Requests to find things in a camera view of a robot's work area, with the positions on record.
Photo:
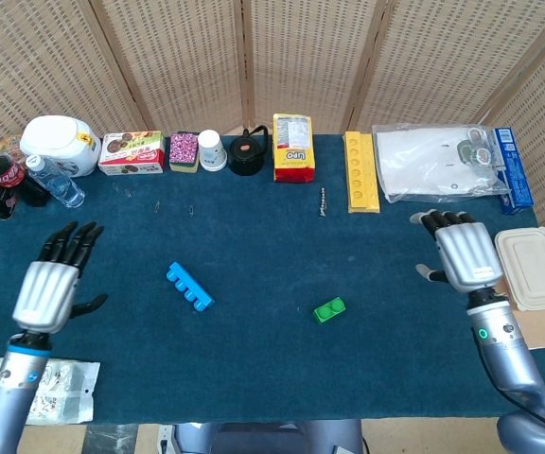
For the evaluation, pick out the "clear tape roll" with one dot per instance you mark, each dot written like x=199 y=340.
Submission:
x=477 y=135
x=466 y=152
x=483 y=156

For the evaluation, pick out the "blue carton box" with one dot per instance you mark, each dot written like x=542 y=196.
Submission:
x=514 y=175

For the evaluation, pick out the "purple patterned sponge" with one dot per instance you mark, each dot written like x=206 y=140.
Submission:
x=183 y=149

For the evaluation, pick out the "metal paper clip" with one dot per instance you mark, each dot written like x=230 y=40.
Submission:
x=191 y=211
x=157 y=206
x=127 y=192

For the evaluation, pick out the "cola bottle red label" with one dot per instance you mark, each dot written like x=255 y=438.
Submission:
x=10 y=177

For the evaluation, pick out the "black teapot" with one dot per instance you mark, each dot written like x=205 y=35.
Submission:
x=245 y=153

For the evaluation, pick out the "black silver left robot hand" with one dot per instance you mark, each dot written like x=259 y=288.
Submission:
x=45 y=295

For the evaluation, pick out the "green toy brick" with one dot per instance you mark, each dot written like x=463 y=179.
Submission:
x=329 y=310

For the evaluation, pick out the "white printed plastic package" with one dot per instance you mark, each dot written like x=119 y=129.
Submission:
x=69 y=392

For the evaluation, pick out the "blue toy brick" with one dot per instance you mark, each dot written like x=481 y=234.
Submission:
x=189 y=286

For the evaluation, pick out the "white paper cup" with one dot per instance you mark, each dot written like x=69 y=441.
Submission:
x=212 y=151

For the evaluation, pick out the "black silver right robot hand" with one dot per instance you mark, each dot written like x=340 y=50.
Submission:
x=469 y=255

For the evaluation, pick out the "clear water bottle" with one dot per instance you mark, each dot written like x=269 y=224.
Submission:
x=59 y=184

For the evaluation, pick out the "yellow red snack bag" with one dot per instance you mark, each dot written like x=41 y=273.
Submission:
x=293 y=151

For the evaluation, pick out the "clear plastic bag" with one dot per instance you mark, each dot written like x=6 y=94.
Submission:
x=419 y=161

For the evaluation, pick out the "bamboo folding screen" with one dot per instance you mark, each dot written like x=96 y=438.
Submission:
x=301 y=57

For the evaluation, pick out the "red white cookie box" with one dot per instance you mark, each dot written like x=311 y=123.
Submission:
x=130 y=153

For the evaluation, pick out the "white plastic jug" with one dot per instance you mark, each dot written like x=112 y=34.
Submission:
x=59 y=142

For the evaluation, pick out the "beige lunch box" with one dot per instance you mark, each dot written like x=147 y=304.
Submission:
x=532 y=265

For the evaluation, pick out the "orange labelled packet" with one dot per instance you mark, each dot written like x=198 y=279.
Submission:
x=11 y=144

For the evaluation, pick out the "yellow board with holes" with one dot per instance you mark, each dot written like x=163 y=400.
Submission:
x=361 y=172

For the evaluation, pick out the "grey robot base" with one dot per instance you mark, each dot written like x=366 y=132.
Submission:
x=263 y=437

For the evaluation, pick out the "blue felt table cloth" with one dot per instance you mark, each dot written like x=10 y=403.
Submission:
x=263 y=246

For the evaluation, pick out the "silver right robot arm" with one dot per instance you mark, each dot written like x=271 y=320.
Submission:
x=514 y=373

